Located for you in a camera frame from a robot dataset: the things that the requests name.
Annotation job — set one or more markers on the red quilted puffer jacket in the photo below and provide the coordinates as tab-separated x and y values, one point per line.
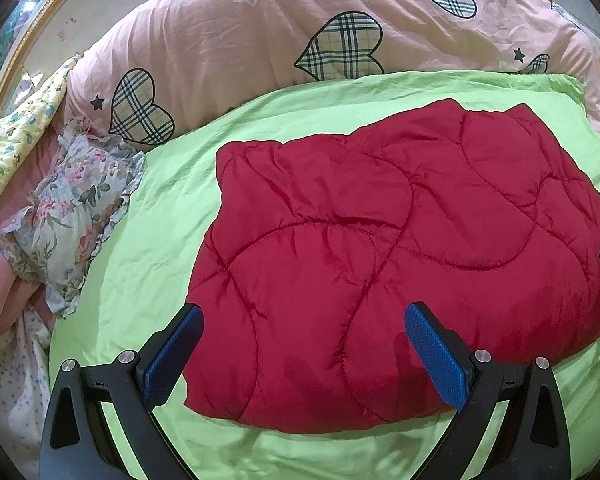
330	270

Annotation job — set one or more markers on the pink duvet with plaid hearts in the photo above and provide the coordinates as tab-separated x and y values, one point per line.
230	35

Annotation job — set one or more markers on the light green bed sheet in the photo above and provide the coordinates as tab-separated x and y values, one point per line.
155	240

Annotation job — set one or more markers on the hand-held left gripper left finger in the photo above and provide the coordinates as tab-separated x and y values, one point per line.
175	355

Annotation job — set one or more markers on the gold framed picture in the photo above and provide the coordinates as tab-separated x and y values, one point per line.
10	45

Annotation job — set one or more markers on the white dotted cloth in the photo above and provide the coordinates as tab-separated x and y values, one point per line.
15	385

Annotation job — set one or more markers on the floral ruffled pillow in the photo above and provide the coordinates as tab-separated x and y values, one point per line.
70	200

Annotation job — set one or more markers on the pink bed sheet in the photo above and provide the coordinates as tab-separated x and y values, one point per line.
0	270

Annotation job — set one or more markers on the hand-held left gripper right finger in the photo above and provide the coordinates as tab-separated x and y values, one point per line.
437	355

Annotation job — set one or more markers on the yellow floral cloth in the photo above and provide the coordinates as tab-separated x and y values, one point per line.
15	130

